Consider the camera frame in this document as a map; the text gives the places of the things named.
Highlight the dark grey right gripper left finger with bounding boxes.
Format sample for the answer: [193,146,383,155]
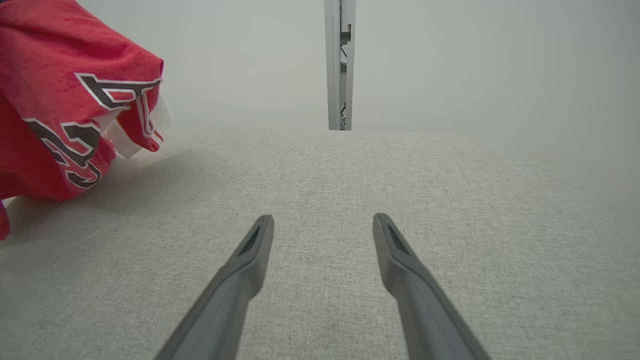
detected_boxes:
[154,214,275,360]

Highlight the grey metal partition post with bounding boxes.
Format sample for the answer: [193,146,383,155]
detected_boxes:
[324,0,357,131]

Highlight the red jersey with white trim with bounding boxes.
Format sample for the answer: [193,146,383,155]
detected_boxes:
[0,0,173,241]

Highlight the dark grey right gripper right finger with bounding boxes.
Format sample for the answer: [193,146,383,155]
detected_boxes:
[372,213,493,360]

